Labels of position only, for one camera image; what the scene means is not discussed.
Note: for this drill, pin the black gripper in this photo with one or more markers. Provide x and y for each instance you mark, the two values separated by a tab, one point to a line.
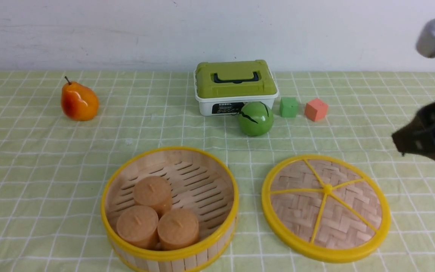
418	137

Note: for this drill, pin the yellow bamboo steamer lid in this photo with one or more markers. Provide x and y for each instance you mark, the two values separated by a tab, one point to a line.
325	209

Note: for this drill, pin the yellow bamboo steamer basket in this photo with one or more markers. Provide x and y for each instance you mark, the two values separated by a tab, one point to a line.
200	182

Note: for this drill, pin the orange foam cube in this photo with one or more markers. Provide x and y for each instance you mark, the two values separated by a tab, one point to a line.
316	109

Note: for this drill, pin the green foam cube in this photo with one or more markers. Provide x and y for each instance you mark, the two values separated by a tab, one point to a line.
288	107

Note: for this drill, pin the green toy apple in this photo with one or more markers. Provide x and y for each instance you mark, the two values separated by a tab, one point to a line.
255	119

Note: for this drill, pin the green and white toolbox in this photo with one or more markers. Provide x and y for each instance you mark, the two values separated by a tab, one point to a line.
222	88

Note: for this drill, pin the brown toy bun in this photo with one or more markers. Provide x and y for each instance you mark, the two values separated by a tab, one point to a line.
153	192
138	226
177	229

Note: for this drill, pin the orange toy pear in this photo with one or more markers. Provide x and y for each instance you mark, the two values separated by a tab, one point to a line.
78	102

